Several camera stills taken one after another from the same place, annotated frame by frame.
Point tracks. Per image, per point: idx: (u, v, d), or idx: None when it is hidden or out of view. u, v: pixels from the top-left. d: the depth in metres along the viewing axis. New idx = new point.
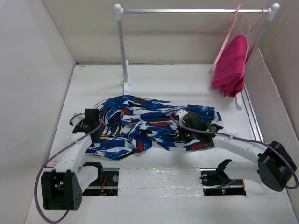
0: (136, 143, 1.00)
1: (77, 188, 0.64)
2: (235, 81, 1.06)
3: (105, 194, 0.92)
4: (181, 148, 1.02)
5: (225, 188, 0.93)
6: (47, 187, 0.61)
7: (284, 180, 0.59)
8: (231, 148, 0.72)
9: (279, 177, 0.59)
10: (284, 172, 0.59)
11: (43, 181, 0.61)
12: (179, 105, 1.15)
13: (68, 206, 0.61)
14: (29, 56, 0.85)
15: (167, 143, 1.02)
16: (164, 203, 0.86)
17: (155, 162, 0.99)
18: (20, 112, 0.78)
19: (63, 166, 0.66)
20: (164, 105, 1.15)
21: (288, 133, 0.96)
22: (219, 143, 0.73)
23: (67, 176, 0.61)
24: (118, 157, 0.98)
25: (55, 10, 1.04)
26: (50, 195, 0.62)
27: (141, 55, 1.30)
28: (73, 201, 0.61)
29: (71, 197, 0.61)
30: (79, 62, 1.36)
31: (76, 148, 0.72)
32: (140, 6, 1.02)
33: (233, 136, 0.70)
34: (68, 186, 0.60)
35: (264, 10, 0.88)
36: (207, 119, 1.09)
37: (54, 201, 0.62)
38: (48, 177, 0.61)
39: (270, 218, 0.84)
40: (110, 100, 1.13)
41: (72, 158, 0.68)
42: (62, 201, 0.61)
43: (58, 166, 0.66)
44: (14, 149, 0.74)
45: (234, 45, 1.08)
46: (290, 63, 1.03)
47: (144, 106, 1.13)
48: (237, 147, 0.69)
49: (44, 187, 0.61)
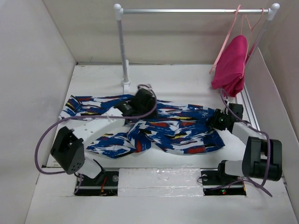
0: (135, 143, 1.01)
1: (79, 158, 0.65)
2: (236, 80, 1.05)
3: (105, 194, 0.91)
4: (178, 150, 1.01)
5: (225, 188, 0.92)
6: (59, 139, 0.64)
7: (255, 170, 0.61)
8: (243, 136, 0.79)
9: (256, 163, 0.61)
10: (259, 167, 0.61)
11: (61, 130, 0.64)
12: (180, 108, 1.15)
13: (64, 164, 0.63)
14: (29, 56, 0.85)
15: (165, 144, 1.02)
16: (164, 203, 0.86)
17: (155, 163, 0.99)
18: (20, 111, 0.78)
19: (81, 133, 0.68)
20: (164, 105, 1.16)
21: (288, 132, 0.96)
22: (237, 130, 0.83)
23: (78, 142, 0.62)
24: (116, 156, 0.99)
25: (55, 10, 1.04)
26: (57, 147, 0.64)
27: (141, 55, 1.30)
28: (68, 165, 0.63)
29: (69, 160, 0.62)
30: (79, 62, 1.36)
31: (105, 122, 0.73)
32: (141, 6, 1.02)
33: (249, 126, 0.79)
34: (73, 150, 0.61)
35: (264, 10, 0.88)
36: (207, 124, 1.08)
37: (57, 154, 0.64)
38: (66, 132, 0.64)
39: (270, 217, 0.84)
40: (108, 104, 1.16)
41: (92, 129, 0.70)
42: (63, 157, 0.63)
43: (76, 130, 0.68)
44: (14, 148, 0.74)
45: (234, 45, 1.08)
46: (290, 63, 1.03)
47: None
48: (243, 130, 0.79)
49: (59, 135, 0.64)
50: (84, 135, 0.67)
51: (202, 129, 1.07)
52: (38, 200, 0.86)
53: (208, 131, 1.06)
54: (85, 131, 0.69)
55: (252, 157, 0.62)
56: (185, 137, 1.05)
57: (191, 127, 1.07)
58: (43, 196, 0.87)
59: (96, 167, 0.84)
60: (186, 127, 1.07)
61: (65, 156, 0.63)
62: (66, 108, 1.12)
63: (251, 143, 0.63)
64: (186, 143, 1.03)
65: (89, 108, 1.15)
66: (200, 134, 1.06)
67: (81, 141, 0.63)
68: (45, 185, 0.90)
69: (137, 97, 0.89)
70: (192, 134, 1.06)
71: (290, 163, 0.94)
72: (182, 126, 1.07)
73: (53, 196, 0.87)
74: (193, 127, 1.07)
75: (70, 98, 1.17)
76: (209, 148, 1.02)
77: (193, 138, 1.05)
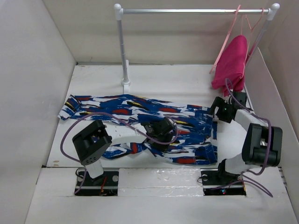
0: (131, 144, 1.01)
1: (98, 155, 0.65)
2: (236, 81, 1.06)
3: (105, 194, 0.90)
4: (167, 158, 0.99)
5: (225, 188, 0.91)
6: (89, 129, 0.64)
7: (255, 156, 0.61)
8: (244, 121, 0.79)
9: (255, 150, 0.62)
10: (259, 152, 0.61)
11: (95, 122, 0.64)
12: (177, 115, 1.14)
13: (83, 154, 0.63)
14: (29, 56, 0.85)
15: (155, 150, 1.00)
16: (164, 203, 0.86)
17: (155, 163, 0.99)
18: (20, 112, 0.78)
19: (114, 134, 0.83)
20: (163, 105, 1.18)
21: (288, 133, 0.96)
22: (239, 116, 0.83)
23: (107, 140, 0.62)
24: (112, 157, 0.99)
25: (55, 10, 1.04)
26: (84, 136, 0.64)
27: (141, 56, 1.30)
28: (87, 155, 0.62)
29: (92, 150, 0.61)
30: (79, 62, 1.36)
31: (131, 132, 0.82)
32: (141, 6, 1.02)
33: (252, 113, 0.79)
34: (98, 145, 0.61)
35: (264, 10, 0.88)
36: (202, 136, 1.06)
37: (81, 142, 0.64)
38: (97, 126, 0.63)
39: (271, 217, 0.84)
40: (107, 104, 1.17)
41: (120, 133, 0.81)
42: (85, 147, 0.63)
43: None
44: (14, 147, 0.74)
45: (234, 45, 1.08)
46: (291, 63, 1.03)
47: (144, 106, 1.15)
48: (246, 117, 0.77)
49: (89, 125, 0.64)
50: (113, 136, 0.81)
51: (195, 141, 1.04)
52: (38, 200, 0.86)
53: (202, 143, 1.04)
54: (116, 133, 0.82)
55: (252, 143, 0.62)
56: (177, 146, 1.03)
57: (186, 136, 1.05)
58: (43, 196, 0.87)
59: (98, 170, 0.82)
60: (180, 136, 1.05)
61: (86, 148, 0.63)
62: (65, 108, 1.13)
63: (252, 130, 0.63)
64: (177, 152, 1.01)
65: (88, 108, 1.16)
66: (193, 144, 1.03)
67: (109, 141, 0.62)
68: (45, 185, 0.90)
69: (160, 122, 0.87)
70: (185, 143, 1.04)
71: (290, 163, 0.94)
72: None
73: (53, 196, 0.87)
74: (187, 136, 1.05)
75: (69, 97, 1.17)
76: (199, 162, 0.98)
77: (185, 147, 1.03)
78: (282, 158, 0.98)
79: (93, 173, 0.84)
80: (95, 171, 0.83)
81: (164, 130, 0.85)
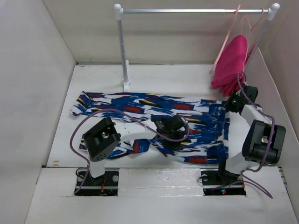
0: (132, 144, 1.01)
1: (106, 153, 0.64)
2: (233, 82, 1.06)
3: (105, 194, 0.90)
4: (179, 157, 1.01)
5: (225, 188, 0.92)
6: (100, 126, 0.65)
7: (253, 151, 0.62)
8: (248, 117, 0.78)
9: (255, 146, 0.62)
10: (259, 148, 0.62)
11: (105, 119, 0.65)
12: (190, 112, 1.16)
13: (92, 151, 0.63)
14: (29, 56, 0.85)
15: (167, 150, 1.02)
16: (164, 203, 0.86)
17: (156, 163, 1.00)
18: (20, 112, 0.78)
19: (119, 129, 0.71)
20: (176, 101, 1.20)
21: (288, 133, 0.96)
22: (245, 112, 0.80)
23: (115, 137, 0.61)
24: (112, 157, 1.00)
25: (55, 9, 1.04)
26: (94, 133, 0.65)
27: (141, 56, 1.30)
28: (96, 151, 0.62)
29: (102, 146, 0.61)
30: (79, 62, 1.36)
31: (141, 128, 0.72)
32: (141, 6, 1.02)
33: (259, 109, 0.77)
34: (107, 141, 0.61)
35: (264, 10, 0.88)
36: (214, 134, 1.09)
37: (91, 139, 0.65)
38: (107, 123, 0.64)
39: (271, 217, 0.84)
40: (119, 101, 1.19)
41: (130, 130, 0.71)
42: (94, 144, 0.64)
43: (117, 126, 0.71)
44: (14, 147, 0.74)
45: (234, 45, 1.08)
46: (291, 63, 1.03)
47: (157, 103, 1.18)
48: (252, 113, 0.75)
49: (99, 122, 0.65)
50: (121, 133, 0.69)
51: (207, 139, 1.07)
52: (37, 200, 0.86)
53: (214, 141, 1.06)
54: (124, 129, 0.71)
55: (252, 139, 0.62)
56: (189, 144, 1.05)
57: (197, 135, 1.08)
58: (43, 196, 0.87)
59: (98, 170, 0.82)
60: (192, 135, 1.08)
61: (96, 145, 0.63)
62: (77, 104, 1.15)
63: (254, 127, 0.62)
64: (189, 150, 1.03)
65: (100, 105, 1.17)
66: (205, 143, 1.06)
67: (117, 138, 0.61)
68: (45, 184, 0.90)
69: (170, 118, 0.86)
70: (196, 142, 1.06)
71: (290, 163, 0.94)
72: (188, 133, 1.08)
73: (53, 196, 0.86)
74: (199, 135, 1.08)
75: (81, 94, 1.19)
76: (211, 161, 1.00)
77: (196, 146, 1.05)
78: (282, 158, 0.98)
79: (93, 173, 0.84)
80: (95, 172, 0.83)
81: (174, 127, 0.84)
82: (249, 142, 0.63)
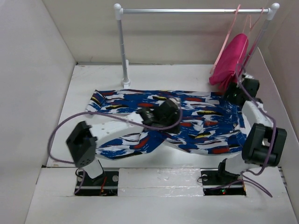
0: (140, 140, 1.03)
1: (89, 156, 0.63)
2: (228, 78, 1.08)
3: (105, 194, 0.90)
4: (202, 150, 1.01)
5: (225, 188, 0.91)
6: (76, 130, 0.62)
7: (254, 155, 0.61)
8: (249, 115, 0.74)
9: (255, 150, 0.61)
10: (259, 152, 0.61)
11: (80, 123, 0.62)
12: (204, 105, 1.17)
13: (75, 157, 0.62)
14: (29, 56, 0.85)
15: (188, 145, 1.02)
16: (164, 203, 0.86)
17: (155, 163, 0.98)
18: (19, 112, 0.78)
19: (98, 131, 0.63)
20: (188, 95, 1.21)
21: (288, 133, 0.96)
22: (245, 108, 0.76)
23: (91, 141, 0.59)
24: (114, 157, 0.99)
25: (55, 9, 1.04)
26: (73, 138, 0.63)
27: (141, 55, 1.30)
28: (77, 158, 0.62)
29: (80, 153, 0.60)
30: (79, 62, 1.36)
31: (123, 126, 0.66)
32: (141, 6, 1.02)
33: (259, 108, 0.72)
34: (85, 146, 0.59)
35: (264, 10, 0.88)
36: (231, 124, 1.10)
37: (72, 144, 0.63)
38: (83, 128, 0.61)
39: (271, 217, 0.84)
40: (131, 97, 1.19)
41: (109, 130, 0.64)
42: (76, 150, 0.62)
43: (94, 127, 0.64)
44: (14, 147, 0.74)
45: (233, 44, 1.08)
46: (291, 63, 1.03)
47: (170, 98, 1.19)
48: (252, 113, 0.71)
49: (76, 129, 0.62)
50: (99, 135, 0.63)
51: (225, 130, 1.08)
52: (37, 200, 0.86)
53: (232, 131, 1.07)
54: (101, 130, 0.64)
55: (252, 144, 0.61)
56: (210, 137, 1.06)
57: (215, 127, 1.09)
58: (43, 196, 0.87)
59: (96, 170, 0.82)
60: (210, 127, 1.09)
61: (76, 150, 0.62)
62: (92, 102, 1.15)
63: (255, 130, 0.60)
64: (210, 143, 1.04)
65: (113, 101, 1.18)
66: (224, 134, 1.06)
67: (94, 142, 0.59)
68: (45, 184, 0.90)
69: (161, 106, 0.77)
70: (216, 134, 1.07)
71: (289, 162, 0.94)
72: (206, 126, 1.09)
73: (53, 196, 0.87)
74: (217, 127, 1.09)
75: (95, 93, 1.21)
76: (233, 149, 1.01)
77: (217, 138, 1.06)
78: (282, 158, 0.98)
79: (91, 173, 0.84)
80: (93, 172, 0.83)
81: (168, 116, 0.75)
82: (249, 146, 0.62)
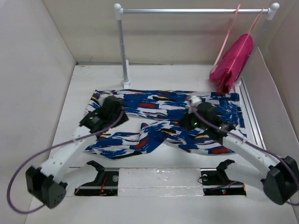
0: (141, 139, 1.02)
1: (58, 191, 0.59)
2: (225, 76, 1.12)
3: (105, 194, 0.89)
4: (202, 150, 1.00)
5: (225, 188, 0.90)
6: (29, 181, 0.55)
7: (287, 194, 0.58)
8: (241, 152, 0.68)
9: (285, 192, 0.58)
10: (289, 187, 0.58)
11: (27, 173, 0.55)
12: None
13: (45, 201, 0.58)
14: (29, 56, 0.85)
15: (188, 145, 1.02)
16: (164, 203, 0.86)
17: (155, 163, 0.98)
18: (19, 112, 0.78)
19: (49, 169, 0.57)
20: (188, 95, 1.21)
21: (288, 133, 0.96)
22: (228, 143, 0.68)
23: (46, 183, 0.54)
24: (114, 157, 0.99)
25: (55, 9, 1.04)
26: (32, 188, 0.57)
27: (141, 56, 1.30)
28: (49, 200, 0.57)
29: (47, 196, 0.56)
30: (79, 62, 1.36)
31: (72, 148, 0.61)
32: (140, 6, 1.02)
33: (246, 141, 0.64)
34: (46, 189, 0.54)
35: (264, 10, 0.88)
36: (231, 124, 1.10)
37: (36, 193, 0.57)
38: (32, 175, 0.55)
39: (271, 217, 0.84)
40: (131, 97, 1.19)
41: (61, 160, 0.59)
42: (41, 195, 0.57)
43: (44, 167, 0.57)
44: (13, 147, 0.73)
45: (237, 44, 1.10)
46: (290, 63, 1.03)
47: (170, 98, 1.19)
48: (248, 154, 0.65)
49: (30, 178, 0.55)
50: (54, 171, 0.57)
51: None
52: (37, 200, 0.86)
53: None
54: (53, 165, 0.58)
55: (283, 189, 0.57)
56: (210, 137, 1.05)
57: None
58: None
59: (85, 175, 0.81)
60: None
61: (42, 194, 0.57)
62: (92, 102, 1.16)
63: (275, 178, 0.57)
64: (210, 143, 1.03)
65: None
66: None
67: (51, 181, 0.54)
68: None
69: (103, 105, 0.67)
70: None
71: None
72: None
73: None
74: None
75: (95, 93, 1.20)
76: None
77: None
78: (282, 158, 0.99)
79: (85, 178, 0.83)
80: (86, 178, 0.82)
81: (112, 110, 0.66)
82: (281, 194, 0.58)
